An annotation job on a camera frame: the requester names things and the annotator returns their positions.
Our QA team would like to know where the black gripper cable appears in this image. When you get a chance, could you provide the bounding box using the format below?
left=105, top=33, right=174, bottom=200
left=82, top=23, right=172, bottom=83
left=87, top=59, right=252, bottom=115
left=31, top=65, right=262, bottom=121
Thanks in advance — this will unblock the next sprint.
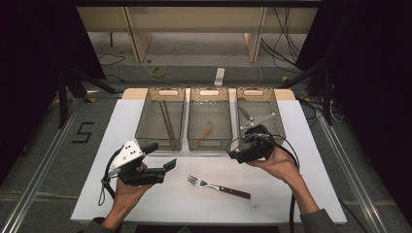
left=226, top=131, right=300, bottom=233
left=97, top=147, right=125, bottom=207

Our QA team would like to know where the thin black floor cable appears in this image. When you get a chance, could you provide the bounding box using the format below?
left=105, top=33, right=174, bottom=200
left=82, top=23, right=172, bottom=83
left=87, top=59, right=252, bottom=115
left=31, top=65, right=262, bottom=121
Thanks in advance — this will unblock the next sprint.
left=96, top=52, right=126, bottom=67

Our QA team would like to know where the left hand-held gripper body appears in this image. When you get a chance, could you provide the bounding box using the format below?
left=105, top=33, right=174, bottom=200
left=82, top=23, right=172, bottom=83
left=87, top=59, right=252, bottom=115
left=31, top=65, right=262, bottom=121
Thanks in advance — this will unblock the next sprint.
left=108, top=139, right=167, bottom=186

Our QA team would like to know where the wooden-handled table knife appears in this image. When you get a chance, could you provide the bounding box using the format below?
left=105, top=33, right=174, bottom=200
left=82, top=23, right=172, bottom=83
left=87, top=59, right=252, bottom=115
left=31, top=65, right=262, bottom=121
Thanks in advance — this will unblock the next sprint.
left=238, top=106, right=253, bottom=121

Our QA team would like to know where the person's right hand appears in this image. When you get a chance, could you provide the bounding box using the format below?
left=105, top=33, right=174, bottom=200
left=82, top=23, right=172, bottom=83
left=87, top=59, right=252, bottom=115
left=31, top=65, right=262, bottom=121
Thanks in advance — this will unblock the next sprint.
left=247, top=146, right=301, bottom=187

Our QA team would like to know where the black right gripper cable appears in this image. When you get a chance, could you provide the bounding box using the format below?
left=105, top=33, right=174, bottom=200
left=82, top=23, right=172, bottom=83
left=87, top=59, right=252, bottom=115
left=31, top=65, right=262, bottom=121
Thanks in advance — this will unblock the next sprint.
left=226, top=131, right=300, bottom=233

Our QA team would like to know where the bundle of black cables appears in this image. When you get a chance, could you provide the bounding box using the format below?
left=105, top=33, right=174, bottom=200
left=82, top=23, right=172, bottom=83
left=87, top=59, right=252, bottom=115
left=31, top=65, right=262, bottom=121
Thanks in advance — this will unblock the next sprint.
left=260, top=6, right=303, bottom=72

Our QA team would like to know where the white power strip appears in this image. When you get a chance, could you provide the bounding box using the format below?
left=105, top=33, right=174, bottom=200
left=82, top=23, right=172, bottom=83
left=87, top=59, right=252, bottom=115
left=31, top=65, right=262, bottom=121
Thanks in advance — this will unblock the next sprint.
left=214, top=67, right=225, bottom=86

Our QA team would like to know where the aluminium floor rail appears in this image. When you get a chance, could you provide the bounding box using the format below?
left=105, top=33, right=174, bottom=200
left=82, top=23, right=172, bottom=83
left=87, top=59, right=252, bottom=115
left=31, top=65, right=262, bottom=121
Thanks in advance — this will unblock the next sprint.
left=315, top=113, right=390, bottom=233
left=0, top=96, right=86, bottom=233

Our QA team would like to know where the dark brown chopstick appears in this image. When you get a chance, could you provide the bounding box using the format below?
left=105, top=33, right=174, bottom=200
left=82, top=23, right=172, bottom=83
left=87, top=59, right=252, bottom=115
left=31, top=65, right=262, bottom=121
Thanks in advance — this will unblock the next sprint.
left=158, top=101, right=173, bottom=140
left=163, top=100, right=177, bottom=140

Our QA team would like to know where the black metal stand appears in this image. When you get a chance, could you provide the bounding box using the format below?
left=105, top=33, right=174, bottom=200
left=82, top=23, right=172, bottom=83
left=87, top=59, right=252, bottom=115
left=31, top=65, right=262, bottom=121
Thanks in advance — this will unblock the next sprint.
left=280, top=61, right=334, bottom=126
left=57, top=66, right=120, bottom=130

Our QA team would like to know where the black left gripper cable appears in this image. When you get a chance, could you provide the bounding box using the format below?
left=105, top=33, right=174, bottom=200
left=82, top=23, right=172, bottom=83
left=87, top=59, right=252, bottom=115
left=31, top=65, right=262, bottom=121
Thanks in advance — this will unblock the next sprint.
left=97, top=147, right=125, bottom=207

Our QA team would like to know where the clear spoon with wooden handle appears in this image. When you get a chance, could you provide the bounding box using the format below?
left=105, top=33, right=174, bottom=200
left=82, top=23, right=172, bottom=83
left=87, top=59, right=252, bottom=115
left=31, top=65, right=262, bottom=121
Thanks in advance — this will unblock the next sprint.
left=197, top=121, right=214, bottom=140

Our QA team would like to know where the black curtain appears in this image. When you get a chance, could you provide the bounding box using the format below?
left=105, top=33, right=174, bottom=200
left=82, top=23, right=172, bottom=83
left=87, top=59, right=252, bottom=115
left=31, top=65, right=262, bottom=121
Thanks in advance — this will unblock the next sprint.
left=0, top=0, right=106, bottom=178
left=295, top=0, right=412, bottom=224

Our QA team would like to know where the light wooden shelf unit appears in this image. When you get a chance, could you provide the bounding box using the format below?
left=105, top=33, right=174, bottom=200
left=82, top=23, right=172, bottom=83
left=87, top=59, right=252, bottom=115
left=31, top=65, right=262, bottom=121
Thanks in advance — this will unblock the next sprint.
left=75, top=6, right=320, bottom=64

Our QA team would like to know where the grey translucent plastic basket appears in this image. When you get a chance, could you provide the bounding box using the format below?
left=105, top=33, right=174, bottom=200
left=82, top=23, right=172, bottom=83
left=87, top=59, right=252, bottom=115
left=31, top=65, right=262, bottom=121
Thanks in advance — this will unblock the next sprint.
left=236, top=86, right=287, bottom=151
left=134, top=86, right=187, bottom=151
left=187, top=86, right=234, bottom=151

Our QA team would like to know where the yellow cable coil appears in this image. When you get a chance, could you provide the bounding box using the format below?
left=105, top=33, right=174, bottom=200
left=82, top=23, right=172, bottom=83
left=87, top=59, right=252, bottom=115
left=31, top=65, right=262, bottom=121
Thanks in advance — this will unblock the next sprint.
left=151, top=66, right=167, bottom=79

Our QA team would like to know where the wooden-handled fork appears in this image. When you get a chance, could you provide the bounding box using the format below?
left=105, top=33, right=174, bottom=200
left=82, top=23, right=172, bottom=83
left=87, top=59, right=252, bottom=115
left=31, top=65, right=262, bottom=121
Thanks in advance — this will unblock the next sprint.
left=188, top=175, right=252, bottom=200

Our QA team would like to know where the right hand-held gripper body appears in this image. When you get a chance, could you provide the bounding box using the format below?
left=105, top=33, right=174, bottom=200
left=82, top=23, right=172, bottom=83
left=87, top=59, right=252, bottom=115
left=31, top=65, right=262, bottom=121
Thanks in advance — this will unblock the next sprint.
left=239, top=112, right=277, bottom=164

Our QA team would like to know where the person's left hand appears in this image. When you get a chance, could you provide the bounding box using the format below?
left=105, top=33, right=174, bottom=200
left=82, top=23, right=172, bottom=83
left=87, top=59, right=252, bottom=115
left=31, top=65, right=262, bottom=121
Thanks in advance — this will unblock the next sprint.
left=113, top=163, right=154, bottom=209

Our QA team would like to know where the white power cable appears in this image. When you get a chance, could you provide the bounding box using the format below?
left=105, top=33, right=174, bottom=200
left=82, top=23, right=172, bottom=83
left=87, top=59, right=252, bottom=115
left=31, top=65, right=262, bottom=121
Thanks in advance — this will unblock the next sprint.
left=223, top=52, right=264, bottom=88

